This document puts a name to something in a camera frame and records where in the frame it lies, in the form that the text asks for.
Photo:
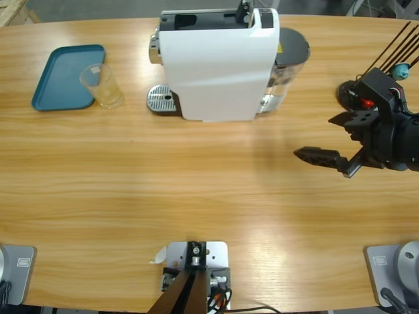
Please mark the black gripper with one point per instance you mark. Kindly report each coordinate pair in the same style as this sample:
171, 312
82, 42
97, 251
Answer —
389, 144

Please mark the teal coffee capsule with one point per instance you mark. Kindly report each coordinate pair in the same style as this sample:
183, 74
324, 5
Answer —
401, 70

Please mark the red coffee capsule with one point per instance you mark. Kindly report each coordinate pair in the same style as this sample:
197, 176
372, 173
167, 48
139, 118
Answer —
367, 103

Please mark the white capsule coffee machine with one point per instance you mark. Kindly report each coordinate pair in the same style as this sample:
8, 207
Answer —
216, 72

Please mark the black capsule holder with rods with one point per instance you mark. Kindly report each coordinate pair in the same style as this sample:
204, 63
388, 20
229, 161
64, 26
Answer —
345, 95

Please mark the white metal desk leg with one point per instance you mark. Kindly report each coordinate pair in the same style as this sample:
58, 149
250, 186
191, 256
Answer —
355, 7

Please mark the metal drip tray grille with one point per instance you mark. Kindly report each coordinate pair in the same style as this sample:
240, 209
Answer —
160, 98

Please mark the white tape scrap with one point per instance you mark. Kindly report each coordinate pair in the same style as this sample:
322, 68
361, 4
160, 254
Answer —
160, 256

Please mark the clear drinking glass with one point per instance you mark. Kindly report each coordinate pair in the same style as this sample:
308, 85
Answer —
104, 91

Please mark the teal plastic tray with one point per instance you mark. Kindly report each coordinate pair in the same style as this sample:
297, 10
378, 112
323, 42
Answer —
65, 75

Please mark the wooden pallet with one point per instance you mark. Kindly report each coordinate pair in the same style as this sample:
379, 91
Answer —
13, 10

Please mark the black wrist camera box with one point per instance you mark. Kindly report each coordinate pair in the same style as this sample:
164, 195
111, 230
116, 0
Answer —
379, 85

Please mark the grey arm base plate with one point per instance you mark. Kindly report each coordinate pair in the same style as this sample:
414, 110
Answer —
19, 271
383, 271

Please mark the dark camera mount post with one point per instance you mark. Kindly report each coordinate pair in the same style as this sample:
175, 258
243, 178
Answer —
183, 294

